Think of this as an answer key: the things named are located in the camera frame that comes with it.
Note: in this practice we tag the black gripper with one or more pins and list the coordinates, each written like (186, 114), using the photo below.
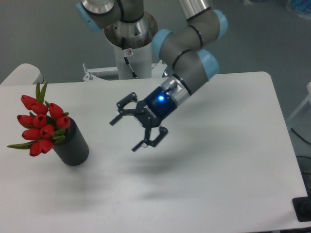
(156, 106)

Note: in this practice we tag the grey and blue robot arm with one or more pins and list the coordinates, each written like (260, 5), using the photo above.
(183, 52)

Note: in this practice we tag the white frame at right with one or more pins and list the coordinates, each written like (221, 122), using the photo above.
(301, 109)

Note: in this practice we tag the black device at table edge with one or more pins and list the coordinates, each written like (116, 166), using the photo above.
(302, 208)

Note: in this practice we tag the black ribbed cylindrical vase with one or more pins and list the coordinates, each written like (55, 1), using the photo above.
(73, 150)

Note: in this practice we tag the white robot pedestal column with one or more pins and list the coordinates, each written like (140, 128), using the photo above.
(132, 58)

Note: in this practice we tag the red tulip bouquet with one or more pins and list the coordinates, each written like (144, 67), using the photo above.
(46, 124)

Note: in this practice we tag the white rounded side table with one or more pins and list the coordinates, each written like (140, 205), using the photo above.
(24, 74)

